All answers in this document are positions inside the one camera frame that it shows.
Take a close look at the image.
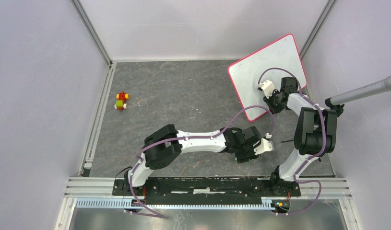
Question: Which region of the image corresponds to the aluminium front frame rail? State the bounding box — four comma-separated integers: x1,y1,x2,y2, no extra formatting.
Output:
64,177,353,200

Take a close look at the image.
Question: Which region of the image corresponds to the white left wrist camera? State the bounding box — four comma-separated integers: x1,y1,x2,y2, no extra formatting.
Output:
253,133,274,155

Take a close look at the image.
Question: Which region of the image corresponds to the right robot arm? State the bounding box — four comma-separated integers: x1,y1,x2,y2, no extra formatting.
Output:
258,77,337,196

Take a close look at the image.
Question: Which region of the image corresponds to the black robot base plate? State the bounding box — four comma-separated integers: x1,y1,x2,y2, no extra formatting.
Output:
112,176,301,205

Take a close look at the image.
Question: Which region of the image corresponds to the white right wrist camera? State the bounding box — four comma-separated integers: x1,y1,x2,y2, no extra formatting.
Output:
257,80,275,98

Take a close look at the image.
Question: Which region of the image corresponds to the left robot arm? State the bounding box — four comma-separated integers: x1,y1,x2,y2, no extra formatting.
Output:
124,124,273,195

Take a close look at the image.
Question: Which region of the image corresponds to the pink framed whiteboard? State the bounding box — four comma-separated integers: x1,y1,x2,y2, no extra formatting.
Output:
227,34,307,108

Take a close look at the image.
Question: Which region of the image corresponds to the white slotted cable duct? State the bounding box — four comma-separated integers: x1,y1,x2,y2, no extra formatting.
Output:
75,198,275,211

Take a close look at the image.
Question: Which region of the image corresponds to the black microphone tripod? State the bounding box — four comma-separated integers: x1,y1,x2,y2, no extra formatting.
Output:
328,104,345,117

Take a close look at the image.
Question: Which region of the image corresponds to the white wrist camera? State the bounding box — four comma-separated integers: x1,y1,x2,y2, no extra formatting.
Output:
253,133,274,155
257,80,275,98

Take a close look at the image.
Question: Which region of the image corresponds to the colourful toy block car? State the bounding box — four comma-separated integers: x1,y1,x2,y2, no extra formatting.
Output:
114,92,130,111

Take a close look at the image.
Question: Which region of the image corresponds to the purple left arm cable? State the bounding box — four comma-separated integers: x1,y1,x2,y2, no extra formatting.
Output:
123,105,276,219

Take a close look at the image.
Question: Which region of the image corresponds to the grey microphone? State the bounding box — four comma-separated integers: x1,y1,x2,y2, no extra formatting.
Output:
325,75,391,107

